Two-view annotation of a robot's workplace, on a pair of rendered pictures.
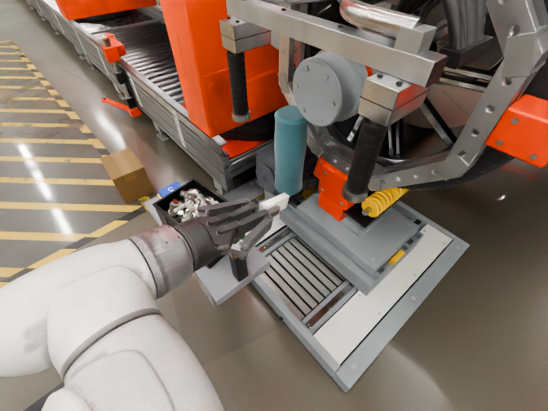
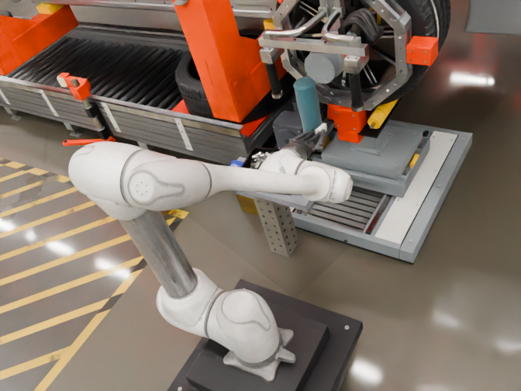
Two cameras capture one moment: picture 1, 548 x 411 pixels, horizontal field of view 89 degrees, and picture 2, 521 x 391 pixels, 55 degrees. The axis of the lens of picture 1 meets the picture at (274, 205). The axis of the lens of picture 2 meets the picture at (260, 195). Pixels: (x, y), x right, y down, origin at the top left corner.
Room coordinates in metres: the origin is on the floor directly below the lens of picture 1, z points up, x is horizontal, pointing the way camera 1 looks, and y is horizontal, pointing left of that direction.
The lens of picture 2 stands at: (-1.05, 0.40, 1.81)
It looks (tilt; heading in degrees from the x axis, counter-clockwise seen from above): 43 degrees down; 355
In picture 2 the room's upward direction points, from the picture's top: 18 degrees counter-clockwise
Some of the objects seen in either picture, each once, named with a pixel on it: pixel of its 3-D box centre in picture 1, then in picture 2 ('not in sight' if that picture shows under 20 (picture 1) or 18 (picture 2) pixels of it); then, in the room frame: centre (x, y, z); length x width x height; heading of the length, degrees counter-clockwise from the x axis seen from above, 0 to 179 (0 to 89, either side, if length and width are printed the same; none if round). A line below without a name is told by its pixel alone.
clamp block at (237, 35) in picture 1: (245, 31); (271, 50); (0.63, 0.06, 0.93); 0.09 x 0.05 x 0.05; 130
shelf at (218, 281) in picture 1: (202, 232); (270, 181); (0.50, 0.21, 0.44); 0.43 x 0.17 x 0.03; 40
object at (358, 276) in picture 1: (346, 226); (367, 156); (0.76, -0.32, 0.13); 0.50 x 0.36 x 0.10; 40
